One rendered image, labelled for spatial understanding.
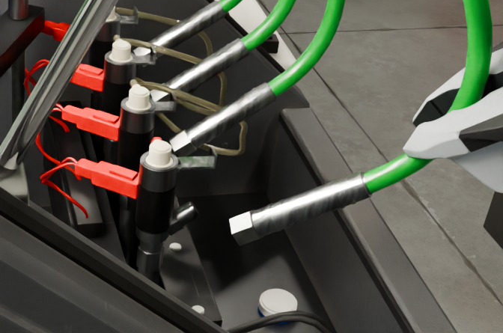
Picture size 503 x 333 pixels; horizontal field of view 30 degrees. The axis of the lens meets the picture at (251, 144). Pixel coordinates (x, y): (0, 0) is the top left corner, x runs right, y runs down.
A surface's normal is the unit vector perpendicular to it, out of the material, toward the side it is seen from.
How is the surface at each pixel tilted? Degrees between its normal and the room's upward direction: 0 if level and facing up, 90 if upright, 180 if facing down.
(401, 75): 0
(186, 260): 0
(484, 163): 101
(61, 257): 43
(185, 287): 0
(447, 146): 115
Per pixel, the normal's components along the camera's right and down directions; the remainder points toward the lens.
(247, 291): 0.13, -0.84
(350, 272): -0.95, 0.05
